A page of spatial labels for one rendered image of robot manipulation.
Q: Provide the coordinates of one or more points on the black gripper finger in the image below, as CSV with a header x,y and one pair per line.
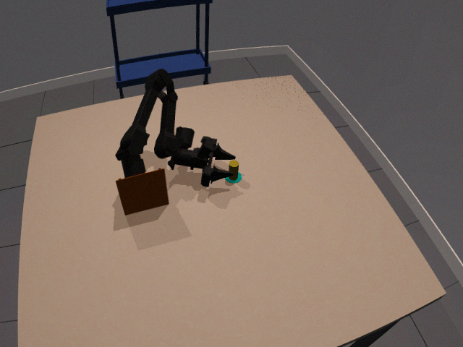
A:
x,y
220,174
222,154

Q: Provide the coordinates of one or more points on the yellow tall cylinder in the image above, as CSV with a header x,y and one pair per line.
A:
x,y
234,167

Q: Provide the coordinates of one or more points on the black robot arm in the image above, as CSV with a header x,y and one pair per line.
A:
x,y
167,143

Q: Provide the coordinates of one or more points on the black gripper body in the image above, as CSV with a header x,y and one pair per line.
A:
x,y
206,169

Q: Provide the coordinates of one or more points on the cyan circle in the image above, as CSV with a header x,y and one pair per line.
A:
x,y
234,181

